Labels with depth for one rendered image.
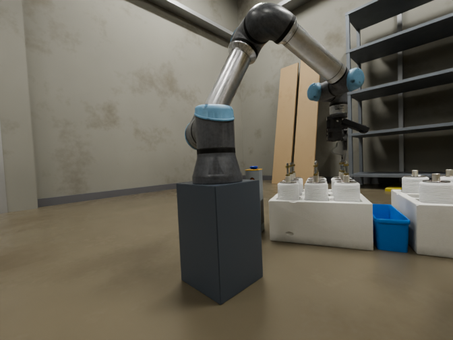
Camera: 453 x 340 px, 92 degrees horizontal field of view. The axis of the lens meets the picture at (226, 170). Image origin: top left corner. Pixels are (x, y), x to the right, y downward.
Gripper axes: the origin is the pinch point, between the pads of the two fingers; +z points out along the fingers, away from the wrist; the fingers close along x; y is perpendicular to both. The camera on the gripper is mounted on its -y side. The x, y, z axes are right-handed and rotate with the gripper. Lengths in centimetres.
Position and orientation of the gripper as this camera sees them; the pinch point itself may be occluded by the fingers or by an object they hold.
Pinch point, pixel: (344, 158)
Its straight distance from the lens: 115.1
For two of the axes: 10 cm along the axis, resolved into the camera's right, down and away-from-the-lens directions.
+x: -3.4, 0.5, -9.4
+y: -9.4, 0.3, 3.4
